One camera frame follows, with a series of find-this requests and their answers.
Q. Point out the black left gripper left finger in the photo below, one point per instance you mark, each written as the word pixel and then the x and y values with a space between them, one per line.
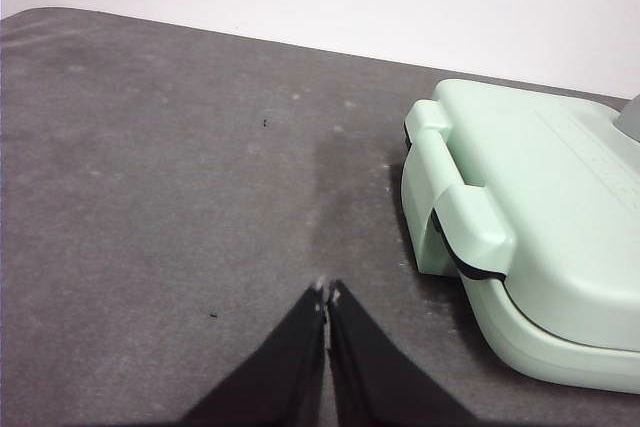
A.
pixel 280 372

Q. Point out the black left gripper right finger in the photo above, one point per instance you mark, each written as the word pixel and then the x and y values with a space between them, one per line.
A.
pixel 375 372

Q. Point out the mint green grill lid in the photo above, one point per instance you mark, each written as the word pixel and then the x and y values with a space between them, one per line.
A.
pixel 550 197

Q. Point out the mint green breakfast machine base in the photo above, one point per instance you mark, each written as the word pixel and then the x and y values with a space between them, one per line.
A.
pixel 550 362

